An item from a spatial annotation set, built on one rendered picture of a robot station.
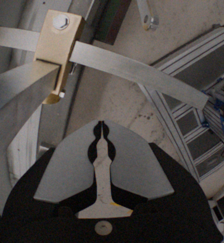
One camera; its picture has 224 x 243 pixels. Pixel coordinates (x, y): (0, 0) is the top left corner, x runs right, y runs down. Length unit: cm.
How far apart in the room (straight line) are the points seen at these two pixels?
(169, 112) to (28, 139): 80
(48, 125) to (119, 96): 77
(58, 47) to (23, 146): 48
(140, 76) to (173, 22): 97
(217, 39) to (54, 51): 100
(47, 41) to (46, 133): 29
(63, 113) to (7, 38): 24
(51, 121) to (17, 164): 35
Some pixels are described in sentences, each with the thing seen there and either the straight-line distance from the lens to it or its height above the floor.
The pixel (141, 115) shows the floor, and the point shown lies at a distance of 122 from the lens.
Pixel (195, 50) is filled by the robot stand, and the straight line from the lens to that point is 99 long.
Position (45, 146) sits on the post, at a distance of 46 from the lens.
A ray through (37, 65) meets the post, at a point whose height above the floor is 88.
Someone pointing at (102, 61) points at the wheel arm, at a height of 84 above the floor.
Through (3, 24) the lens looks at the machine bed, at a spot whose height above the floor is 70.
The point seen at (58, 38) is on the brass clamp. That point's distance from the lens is 22.
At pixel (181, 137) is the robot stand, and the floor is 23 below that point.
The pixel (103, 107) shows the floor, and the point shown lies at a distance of 115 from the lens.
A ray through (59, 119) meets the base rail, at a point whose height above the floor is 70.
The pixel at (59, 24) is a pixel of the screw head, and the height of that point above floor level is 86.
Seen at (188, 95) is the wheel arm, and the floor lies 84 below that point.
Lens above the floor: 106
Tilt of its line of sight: 62 degrees down
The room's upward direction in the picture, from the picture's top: 172 degrees clockwise
